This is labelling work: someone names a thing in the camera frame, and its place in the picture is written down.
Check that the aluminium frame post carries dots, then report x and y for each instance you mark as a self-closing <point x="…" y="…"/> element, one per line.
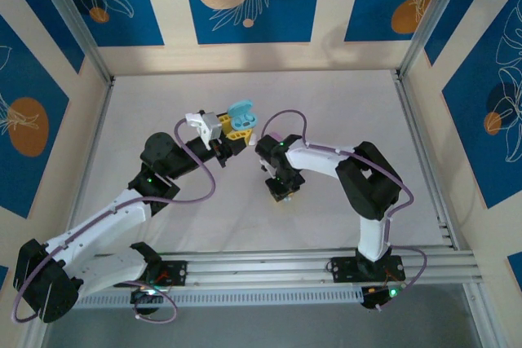
<point x="69" y="14"/>
<point x="432" y="18"/>

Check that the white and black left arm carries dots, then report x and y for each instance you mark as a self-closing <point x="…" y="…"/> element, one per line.
<point x="102" y="230"/>

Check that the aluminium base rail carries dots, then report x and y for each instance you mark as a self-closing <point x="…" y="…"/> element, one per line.
<point x="261" y="266"/>

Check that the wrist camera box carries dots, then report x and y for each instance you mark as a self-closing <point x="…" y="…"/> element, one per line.
<point x="265" y="167"/>
<point x="210" y="126"/>

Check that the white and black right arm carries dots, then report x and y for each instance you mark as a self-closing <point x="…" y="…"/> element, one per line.
<point x="318" y="160"/>

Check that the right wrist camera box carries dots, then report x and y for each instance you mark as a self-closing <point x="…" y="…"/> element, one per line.
<point x="265" y="167"/>

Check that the blue earbud charging case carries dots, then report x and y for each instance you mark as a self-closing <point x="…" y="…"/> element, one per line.
<point x="243" y="115"/>

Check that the aluminium side rail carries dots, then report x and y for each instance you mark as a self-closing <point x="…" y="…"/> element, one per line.
<point x="93" y="148"/>
<point x="420" y="148"/>

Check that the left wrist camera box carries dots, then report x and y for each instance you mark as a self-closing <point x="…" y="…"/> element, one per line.
<point x="210" y="126"/>

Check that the black controller board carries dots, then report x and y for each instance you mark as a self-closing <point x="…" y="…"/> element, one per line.
<point x="371" y="298"/>
<point x="147" y="295"/>

